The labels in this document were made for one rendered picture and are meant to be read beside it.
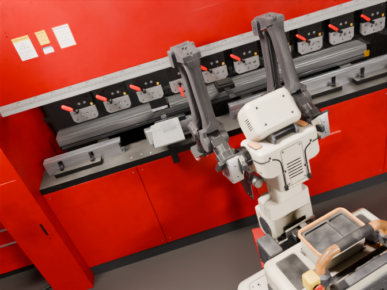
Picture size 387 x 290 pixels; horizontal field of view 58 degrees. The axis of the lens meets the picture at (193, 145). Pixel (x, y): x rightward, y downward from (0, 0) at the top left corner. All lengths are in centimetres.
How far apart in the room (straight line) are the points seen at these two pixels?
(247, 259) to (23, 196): 149
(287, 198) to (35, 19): 149
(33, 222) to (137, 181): 67
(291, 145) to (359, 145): 134
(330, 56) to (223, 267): 166
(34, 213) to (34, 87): 75
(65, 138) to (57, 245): 71
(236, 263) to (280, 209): 100
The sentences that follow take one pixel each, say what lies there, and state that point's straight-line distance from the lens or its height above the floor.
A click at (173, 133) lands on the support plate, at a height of 100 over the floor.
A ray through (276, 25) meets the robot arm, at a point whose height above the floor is 156.
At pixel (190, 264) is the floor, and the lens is 264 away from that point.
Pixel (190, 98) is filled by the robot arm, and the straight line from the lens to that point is 149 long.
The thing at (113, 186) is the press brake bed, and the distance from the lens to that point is 230.
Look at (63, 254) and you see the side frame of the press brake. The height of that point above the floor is 40.
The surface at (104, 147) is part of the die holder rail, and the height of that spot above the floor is 96.
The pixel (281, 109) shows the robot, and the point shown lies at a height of 134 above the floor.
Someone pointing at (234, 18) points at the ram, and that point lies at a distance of 206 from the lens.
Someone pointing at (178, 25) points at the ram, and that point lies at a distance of 200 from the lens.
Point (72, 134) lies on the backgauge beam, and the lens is 254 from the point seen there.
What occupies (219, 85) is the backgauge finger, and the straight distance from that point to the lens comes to 241.
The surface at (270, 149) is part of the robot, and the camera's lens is 137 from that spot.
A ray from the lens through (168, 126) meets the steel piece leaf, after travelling 214.
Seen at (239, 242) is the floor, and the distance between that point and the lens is 267.
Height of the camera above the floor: 205
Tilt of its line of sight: 33 degrees down
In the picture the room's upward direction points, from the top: 16 degrees counter-clockwise
